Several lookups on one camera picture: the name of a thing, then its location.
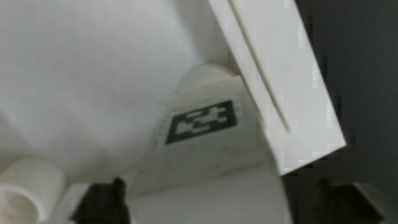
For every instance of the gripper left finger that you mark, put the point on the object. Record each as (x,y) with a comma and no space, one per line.
(101,207)

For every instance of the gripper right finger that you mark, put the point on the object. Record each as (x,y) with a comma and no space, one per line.
(354,204)

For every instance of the white leg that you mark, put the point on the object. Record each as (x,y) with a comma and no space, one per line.
(210,140)

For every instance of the white square table top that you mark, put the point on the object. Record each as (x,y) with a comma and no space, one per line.
(94,57)

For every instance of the white U-shaped obstacle fence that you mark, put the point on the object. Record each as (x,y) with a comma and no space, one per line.
(267,39)

